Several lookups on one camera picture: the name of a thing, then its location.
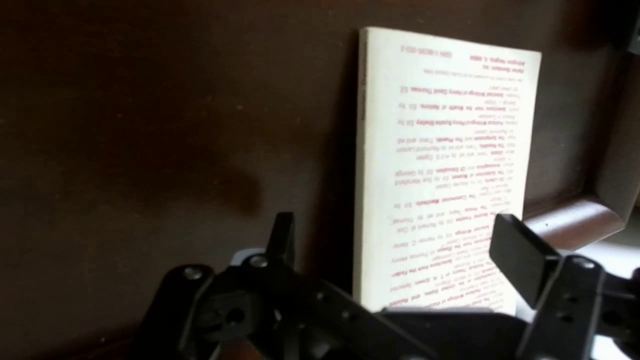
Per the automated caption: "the dark wooden side table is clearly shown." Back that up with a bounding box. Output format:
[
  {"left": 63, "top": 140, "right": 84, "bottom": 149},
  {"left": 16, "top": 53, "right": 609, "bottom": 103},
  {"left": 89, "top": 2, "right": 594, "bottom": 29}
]
[{"left": 0, "top": 0, "right": 638, "bottom": 360}]

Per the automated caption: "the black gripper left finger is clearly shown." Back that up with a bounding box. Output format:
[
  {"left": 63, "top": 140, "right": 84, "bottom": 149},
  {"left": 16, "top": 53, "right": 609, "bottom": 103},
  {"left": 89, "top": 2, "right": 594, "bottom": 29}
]
[{"left": 267, "top": 212, "right": 296, "bottom": 266}]

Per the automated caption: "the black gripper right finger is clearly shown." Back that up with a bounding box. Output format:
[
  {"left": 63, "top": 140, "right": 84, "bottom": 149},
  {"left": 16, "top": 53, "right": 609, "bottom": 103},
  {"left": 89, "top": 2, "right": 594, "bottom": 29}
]
[{"left": 489, "top": 214, "right": 560, "bottom": 308}]

